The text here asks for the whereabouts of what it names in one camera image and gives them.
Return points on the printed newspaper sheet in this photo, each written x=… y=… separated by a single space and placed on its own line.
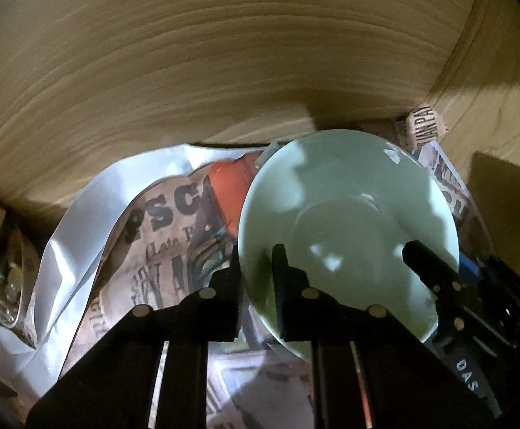
x=166 y=237

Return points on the printed paper roll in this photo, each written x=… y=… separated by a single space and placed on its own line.
x=423 y=125

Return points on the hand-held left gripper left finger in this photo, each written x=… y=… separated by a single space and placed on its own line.
x=236 y=286

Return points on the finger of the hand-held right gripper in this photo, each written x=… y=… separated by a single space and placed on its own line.
x=470 y=268
x=434 y=272

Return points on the mint green bowl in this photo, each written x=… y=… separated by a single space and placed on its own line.
x=345 y=205

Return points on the small glass dish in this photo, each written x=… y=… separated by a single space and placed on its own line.
x=12 y=277

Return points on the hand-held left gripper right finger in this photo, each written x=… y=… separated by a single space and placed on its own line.
x=279 y=286

